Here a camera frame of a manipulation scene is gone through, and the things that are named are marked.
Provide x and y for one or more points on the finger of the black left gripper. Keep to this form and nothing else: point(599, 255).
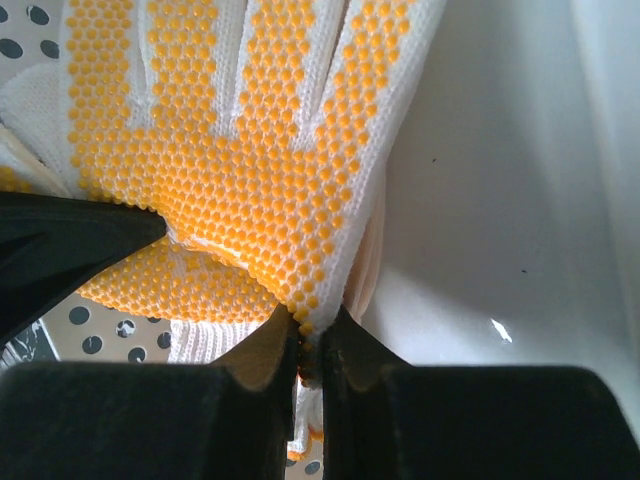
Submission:
point(51, 246)

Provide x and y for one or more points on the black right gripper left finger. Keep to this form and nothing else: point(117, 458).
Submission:
point(231, 419)

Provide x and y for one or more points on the white plastic storage basket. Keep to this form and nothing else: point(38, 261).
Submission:
point(498, 245)

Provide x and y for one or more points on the orange dotted work glove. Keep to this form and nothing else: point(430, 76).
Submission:
point(258, 130)

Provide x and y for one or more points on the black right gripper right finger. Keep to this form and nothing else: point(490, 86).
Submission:
point(387, 419)

